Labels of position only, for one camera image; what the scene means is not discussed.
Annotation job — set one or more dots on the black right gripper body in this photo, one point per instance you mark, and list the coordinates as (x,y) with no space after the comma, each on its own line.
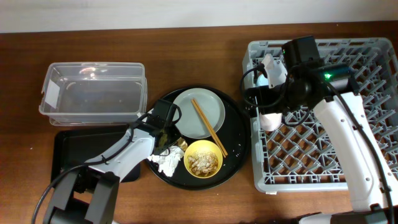
(273,101)

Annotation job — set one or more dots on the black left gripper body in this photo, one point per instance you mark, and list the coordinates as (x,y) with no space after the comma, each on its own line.
(174,134)

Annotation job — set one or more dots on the light blue plastic cup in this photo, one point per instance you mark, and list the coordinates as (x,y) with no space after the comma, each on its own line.
(262,80)

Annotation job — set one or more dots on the pink plastic cup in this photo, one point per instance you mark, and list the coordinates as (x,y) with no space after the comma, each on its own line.
(271,121)

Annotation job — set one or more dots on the white tissue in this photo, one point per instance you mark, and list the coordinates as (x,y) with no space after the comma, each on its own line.
(168,161)

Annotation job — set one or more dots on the yellow bowl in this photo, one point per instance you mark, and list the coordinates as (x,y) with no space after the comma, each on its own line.
(203,146)

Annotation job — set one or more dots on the gold coffee sachet wrapper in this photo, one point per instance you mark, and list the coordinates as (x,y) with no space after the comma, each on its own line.
(182,144)

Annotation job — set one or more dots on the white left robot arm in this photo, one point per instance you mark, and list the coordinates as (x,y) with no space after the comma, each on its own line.
(87,193)

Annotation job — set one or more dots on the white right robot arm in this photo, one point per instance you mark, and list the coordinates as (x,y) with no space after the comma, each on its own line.
(331,92)

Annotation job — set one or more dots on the grey dishwasher rack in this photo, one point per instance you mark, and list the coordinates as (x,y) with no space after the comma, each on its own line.
(298,155)

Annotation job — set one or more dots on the clear plastic waste bin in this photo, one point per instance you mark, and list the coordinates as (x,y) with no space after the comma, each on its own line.
(94,93)

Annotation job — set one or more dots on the grey round plate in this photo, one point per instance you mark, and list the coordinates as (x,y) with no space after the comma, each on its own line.
(190,124)

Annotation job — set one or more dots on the black round tray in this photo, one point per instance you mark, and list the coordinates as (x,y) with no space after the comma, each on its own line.
(235,137)

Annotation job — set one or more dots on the black rectangular tray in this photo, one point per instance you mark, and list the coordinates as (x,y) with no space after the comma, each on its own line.
(75,146)

